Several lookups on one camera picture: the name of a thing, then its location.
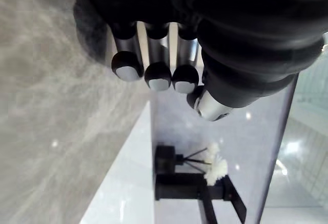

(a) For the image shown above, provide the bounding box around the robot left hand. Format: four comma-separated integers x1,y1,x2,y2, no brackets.
60,0,325,122

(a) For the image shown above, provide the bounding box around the white fluffy diffuser flower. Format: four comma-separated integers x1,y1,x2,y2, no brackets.
204,158,229,186
205,142,221,165

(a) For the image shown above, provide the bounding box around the black reed diffuser bottle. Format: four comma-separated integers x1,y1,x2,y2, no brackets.
155,145,184,173

